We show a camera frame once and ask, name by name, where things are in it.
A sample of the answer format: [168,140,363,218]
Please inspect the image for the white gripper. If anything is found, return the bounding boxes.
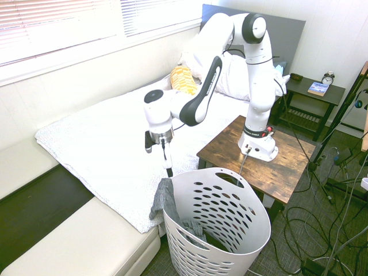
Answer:
[161,141,174,178]

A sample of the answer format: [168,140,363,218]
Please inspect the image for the grey knit garment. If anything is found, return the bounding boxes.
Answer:
[149,177,208,250]

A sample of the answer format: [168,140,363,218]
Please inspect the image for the white perforated laundry basket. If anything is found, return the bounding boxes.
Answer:
[162,167,272,276]

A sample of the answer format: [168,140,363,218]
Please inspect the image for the white circle-patterned bedspread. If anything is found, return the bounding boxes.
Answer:
[34,73,251,234]

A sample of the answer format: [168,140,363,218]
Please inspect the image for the yellow white patterned pillow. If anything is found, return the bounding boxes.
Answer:
[170,65,201,97]

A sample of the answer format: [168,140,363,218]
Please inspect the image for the rustic wooden side table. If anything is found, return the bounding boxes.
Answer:
[197,114,317,223]

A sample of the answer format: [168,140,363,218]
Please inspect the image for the cream bench cushion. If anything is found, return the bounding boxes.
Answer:
[0,135,60,201]
[0,197,162,276]

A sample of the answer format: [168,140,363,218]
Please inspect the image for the dark brown bench board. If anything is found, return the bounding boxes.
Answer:
[0,165,95,267]

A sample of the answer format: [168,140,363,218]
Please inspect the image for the grey tissue box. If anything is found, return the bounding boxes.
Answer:
[273,60,289,76]

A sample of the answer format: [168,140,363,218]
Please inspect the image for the narrow white window blind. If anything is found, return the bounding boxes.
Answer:
[120,0,202,39]

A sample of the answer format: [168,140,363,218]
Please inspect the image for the blue cover book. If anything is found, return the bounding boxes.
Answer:
[307,82,329,98]

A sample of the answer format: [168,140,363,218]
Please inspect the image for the black floor box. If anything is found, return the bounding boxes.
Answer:
[301,257,329,276]

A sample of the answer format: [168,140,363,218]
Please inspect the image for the black power adapter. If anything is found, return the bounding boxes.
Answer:
[333,147,353,166]

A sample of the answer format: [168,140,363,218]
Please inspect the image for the black stand base bar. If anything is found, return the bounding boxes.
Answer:
[325,177,368,202]

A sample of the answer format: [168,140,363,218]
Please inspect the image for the black nightstand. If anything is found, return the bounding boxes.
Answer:
[275,75,347,142]

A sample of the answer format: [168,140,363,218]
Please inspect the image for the dark grey headboard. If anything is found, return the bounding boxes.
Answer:
[200,3,306,79]

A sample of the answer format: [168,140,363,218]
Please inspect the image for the black twin-bell alarm clock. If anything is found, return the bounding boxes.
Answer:
[321,71,336,86]

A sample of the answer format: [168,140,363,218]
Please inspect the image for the wide white window blind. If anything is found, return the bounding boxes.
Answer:
[0,0,118,68]

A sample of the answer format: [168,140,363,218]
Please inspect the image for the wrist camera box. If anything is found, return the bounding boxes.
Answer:
[144,130,154,155]

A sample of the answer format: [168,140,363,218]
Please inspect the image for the black floor cable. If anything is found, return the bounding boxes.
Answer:
[270,198,368,276]

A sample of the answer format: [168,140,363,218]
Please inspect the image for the grey floor cable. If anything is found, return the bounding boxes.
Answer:
[324,89,368,276]

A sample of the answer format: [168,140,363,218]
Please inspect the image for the black camera tripod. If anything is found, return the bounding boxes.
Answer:
[308,67,368,205]

